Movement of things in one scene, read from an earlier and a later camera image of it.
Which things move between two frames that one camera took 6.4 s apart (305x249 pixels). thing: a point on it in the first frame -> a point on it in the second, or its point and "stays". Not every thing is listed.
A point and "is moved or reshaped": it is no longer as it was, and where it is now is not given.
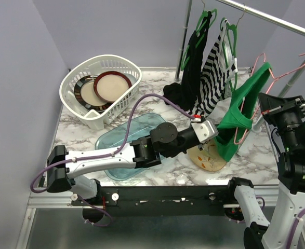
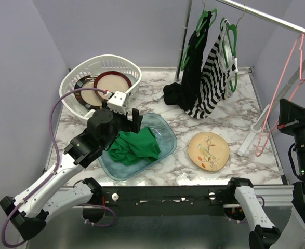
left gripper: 201,145 -> 130,125
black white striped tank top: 219,67 stays
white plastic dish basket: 92,65 stays
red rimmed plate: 109,85 stays
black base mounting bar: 159,201 stays
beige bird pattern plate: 208,158 stays
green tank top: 229,135 is moved or reshaped
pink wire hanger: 275,80 -> 301,79
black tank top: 187,90 stays
